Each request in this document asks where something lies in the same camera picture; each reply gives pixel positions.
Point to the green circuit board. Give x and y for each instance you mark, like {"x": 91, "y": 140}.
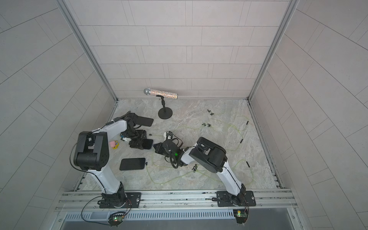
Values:
{"x": 116, "y": 219}
{"x": 241, "y": 215}

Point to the black round microphone stand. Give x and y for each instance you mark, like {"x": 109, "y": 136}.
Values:
{"x": 165, "y": 112}

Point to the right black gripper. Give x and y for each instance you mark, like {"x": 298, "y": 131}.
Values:
{"x": 159, "y": 150}

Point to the glitter silver microphone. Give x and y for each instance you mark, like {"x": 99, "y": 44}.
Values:
{"x": 159, "y": 93}

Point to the pink yellow small toy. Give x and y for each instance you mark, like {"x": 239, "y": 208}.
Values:
{"x": 114, "y": 144}

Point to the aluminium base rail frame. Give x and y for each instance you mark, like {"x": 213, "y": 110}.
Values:
{"x": 180, "y": 200}

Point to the right green circuit board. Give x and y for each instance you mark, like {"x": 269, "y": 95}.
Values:
{"x": 241, "y": 215}

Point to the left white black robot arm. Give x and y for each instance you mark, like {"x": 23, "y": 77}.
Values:
{"x": 92, "y": 156}

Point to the black smartphone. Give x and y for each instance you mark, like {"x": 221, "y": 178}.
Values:
{"x": 147, "y": 144}
{"x": 131, "y": 164}
{"x": 143, "y": 121}

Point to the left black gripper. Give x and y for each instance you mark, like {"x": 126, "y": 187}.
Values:
{"x": 136, "y": 143}

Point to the left green circuit board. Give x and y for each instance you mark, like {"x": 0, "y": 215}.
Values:
{"x": 116, "y": 219}

